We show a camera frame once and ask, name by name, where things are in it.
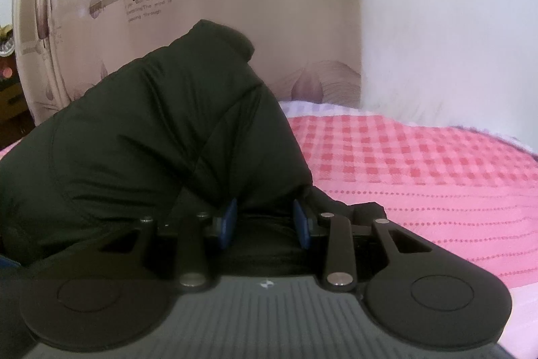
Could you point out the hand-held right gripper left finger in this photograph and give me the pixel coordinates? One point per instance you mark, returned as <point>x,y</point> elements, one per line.
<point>229,225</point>

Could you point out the dark green padded jacket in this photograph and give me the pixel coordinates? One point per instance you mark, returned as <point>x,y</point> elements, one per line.
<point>147,132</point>

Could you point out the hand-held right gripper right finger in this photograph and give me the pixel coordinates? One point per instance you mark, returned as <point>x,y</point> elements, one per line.
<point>301,225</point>

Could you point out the pink checkered blanket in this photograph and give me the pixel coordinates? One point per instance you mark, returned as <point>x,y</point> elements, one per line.
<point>420,182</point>

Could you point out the brown wooden cabinet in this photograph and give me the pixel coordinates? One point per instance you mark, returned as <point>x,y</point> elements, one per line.
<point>11,106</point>

